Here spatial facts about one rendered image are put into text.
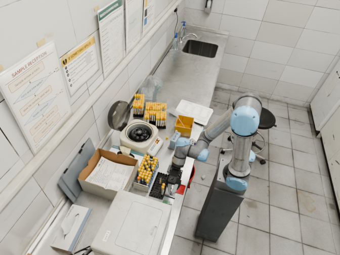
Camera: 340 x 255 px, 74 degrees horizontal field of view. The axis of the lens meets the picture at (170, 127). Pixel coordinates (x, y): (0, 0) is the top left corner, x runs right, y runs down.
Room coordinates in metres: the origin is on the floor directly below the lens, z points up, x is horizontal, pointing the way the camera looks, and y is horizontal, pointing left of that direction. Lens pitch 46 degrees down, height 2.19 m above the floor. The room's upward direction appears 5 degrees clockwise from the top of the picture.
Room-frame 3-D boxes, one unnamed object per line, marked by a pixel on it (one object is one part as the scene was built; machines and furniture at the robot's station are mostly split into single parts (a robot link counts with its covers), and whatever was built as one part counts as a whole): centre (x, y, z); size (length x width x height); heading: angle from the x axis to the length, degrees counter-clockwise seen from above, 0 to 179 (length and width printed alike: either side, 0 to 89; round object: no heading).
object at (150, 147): (1.09, 0.20, 0.94); 0.30 x 0.24 x 0.12; 68
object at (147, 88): (1.64, 0.24, 0.97); 0.26 x 0.17 x 0.19; 1
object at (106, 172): (0.75, 0.34, 0.95); 0.29 x 0.25 x 0.15; 77
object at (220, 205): (0.84, -0.45, 0.44); 0.20 x 0.20 x 0.87; 77
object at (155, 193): (0.75, 0.03, 0.93); 0.17 x 0.09 x 0.11; 167
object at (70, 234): (0.43, 0.47, 0.94); 0.22 x 0.12 x 0.13; 171
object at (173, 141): (1.10, -0.05, 0.92); 0.10 x 0.07 x 0.10; 159
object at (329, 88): (2.62, -2.05, 0.62); 0.23 x 0.02 x 0.31; 167
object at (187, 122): (1.27, -0.11, 0.93); 0.13 x 0.13 x 0.10; 82
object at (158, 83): (1.80, 0.19, 0.94); 0.20 x 0.17 x 0.14; 150
